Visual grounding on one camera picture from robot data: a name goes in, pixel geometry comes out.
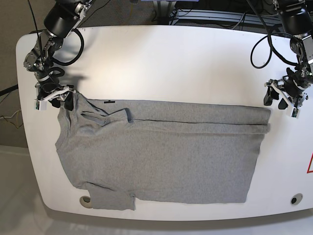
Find grey table cable grommet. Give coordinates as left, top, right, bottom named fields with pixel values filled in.
left=291, top=193, right=303, bottom=206

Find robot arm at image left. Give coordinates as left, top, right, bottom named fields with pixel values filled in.
left=23, top=0, right=93, bottom=111

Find red triangle sticker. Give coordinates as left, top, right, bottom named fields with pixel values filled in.
left=307, top=154, right=313, bottom=173

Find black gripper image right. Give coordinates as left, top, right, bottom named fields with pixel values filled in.
left=263, top=75, right=311, bottom=110

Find grey T-shirt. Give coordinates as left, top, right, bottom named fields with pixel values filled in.
left=55, top=94, right=271, bottom=211

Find beige table cable grommet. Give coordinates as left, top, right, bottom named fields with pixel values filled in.
left=79, top=196, right=92, bottom=209

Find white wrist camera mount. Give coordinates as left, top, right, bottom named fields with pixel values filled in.
left=35, top=85, right=76, bottom=111
left=264, top=79, right=303, bottom=118

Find black looped cable right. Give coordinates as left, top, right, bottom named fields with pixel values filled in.
left=249, top=4, right=301, bottom=69

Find white and yellow floor cables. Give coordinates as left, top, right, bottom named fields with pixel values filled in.
left=0, top=109, right=23, bottom=129

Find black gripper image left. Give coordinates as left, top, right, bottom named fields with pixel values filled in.
left=36, top=77, right=74, bottom=111

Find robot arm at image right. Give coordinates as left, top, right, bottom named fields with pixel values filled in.
left=264, top=0, right=313, bottom=117

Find aluminium extrusion frame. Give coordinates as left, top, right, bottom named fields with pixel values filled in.
left=168, top=8, right=269, bottom=27

